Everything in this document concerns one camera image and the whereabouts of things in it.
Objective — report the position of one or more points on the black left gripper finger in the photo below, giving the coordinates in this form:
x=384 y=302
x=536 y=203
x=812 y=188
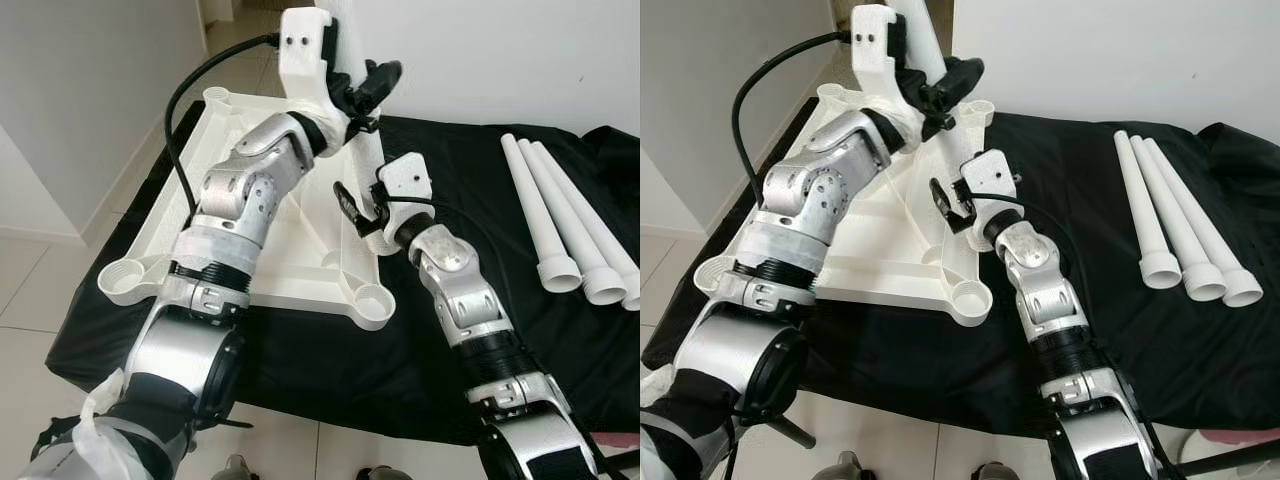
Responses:
x=385 y=78
x=965 y=75

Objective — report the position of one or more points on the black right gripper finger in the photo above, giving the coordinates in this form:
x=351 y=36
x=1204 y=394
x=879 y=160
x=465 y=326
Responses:
x=942 y=202
x=348 y=205

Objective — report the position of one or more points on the white plastic table leg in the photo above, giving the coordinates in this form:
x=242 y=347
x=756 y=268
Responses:
x=569 y=225
x=1141 y=205
x=536 y=210
x=955 y=170
x=1173 y=215
x=1197 y=215
x=365 y=165
x=585 y=215

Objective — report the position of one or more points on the white plastic table top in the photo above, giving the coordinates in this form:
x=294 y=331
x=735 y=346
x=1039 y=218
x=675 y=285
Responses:
x=900 y=250
x=300 y=260

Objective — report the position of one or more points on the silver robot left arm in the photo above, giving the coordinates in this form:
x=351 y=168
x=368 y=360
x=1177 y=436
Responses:
x=820 y=190
x=230 y=190

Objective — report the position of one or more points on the black table cloth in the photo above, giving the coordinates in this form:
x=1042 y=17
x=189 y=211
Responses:
x=950 y=370
x=330 y=370

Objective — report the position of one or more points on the robot right leg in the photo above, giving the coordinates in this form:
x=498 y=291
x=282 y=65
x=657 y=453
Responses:
x=992 y=472
x=378 y=473

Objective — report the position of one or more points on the black metal table leg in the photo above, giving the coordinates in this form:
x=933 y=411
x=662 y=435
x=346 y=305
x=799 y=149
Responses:
x=792 y=430
x=1240 y=455
x=620 y=460

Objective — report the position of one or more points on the pink stool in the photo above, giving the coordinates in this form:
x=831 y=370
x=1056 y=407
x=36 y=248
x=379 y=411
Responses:
x=1240 y=437
x=620 y=439

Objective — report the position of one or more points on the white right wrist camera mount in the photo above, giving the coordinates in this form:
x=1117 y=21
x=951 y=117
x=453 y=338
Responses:
x=992 y=178
x=408 y=180

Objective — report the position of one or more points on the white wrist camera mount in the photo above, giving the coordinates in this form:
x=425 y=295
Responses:
x=300 y=60
x=872 y=50
x=992 y=178
x=408 y=180

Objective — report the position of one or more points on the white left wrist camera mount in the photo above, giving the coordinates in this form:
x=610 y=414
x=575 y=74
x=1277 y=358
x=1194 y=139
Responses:
x=872 y=50
x=300 y=60

